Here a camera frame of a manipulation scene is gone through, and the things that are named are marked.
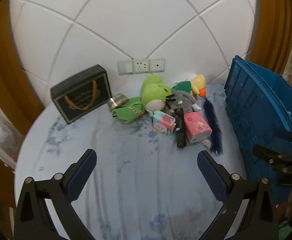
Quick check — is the black box with gold handle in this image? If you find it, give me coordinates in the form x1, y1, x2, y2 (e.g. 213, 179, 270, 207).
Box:
50, 64, 112, 124

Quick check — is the grey plush toy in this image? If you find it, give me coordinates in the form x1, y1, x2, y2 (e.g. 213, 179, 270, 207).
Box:
165, 90, 201, 113

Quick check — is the pink teal tissue packet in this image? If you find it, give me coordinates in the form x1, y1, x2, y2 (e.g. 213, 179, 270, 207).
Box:
153, 110, 176, 127
152, 121, 174, 135

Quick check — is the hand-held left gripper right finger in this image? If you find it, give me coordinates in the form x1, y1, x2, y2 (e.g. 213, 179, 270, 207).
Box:
197, 151, 279, 240

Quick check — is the dark blue feather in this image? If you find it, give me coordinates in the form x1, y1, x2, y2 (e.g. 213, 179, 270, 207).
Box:
202, 97, 223, 155

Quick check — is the white single-hole wall socket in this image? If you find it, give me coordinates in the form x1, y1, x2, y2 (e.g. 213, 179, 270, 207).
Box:
148, 57, 166, 72

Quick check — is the green frog plush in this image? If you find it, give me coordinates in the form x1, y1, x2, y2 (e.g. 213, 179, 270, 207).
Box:
141, 74, 173, 112

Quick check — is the clear plastic bag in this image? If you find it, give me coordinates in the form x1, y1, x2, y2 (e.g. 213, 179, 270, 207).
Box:
0, 119, 24, 160

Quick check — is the yellow duck plush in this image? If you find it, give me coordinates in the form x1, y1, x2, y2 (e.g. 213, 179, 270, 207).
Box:
171, 74, 208, 98

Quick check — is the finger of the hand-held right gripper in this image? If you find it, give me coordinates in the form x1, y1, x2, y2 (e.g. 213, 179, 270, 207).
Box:
252, 144, 290, 165
273, 127, 292, 143

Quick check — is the wooden door frame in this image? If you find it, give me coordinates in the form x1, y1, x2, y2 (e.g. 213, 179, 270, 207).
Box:
248, 0, 292, 80
0, 0, 45, 135

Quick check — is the silver tape roll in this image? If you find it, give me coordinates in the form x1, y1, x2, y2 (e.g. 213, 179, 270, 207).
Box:
108, 93, 128, 111

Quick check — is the white wall switch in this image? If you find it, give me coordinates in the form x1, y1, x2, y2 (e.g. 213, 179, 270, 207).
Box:
117, 59, 134, 76

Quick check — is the black textured roll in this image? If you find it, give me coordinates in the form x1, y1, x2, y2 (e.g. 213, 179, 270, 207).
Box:
174, 108, 187, 148

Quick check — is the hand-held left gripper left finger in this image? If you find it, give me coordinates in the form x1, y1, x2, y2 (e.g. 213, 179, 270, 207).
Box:
14, 149, 98, 240

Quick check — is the blue plastic crate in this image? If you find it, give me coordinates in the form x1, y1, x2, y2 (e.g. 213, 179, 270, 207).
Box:
224, 55, 292, 203

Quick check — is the white five-hole wall socket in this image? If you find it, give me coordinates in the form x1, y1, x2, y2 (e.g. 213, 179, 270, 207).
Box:
132, 58, 150, 74

